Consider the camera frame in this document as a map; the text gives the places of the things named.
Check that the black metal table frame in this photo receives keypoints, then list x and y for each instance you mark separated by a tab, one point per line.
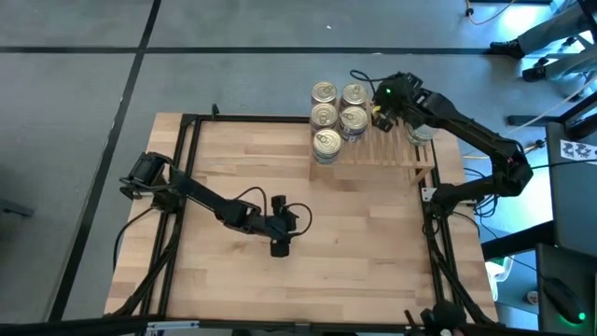
252	118

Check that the person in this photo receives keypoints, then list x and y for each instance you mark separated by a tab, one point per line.
555	28

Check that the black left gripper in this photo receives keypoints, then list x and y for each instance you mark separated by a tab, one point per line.
277	224

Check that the black desk leg beam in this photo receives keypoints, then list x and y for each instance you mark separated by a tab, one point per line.
531	120
513	240

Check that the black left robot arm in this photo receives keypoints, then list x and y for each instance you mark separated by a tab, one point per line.
205	198

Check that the black computer mouse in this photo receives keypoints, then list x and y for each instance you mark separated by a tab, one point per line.
562	298

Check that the black clamp post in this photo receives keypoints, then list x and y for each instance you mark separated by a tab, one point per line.
215	110

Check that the dark grey floor object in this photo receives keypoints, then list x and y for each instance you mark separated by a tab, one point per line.
14	207

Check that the small white round puck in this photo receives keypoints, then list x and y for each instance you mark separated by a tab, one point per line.
532	297

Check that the white green bag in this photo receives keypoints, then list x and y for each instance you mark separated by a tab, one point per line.
496	275

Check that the white printed paper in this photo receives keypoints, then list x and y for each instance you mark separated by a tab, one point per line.
578	150

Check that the small yellow tag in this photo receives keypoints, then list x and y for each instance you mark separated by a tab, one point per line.
377	110

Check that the silver rail bracket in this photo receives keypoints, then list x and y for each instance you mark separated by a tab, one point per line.
172	325

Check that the wooden slatted shelf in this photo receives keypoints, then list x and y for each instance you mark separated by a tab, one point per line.
382	149

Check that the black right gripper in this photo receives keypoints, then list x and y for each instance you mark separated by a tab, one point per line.
396	95

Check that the person's shoe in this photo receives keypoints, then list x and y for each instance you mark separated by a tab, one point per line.
508	46
534	73

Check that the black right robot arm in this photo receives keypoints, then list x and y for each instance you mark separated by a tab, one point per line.
476	140

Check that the dark grey desk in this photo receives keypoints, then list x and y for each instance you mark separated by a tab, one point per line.
573	200
564	261

